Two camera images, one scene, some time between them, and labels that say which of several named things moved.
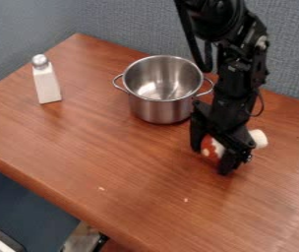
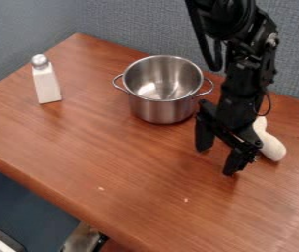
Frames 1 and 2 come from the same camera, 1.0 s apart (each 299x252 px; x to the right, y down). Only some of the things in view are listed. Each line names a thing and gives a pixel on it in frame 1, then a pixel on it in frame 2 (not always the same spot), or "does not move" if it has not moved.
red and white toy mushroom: (213, 151) → (272, 148)
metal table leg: (87, 239) does not move
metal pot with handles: (163, 84) does not move
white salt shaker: (44, 78) does not move
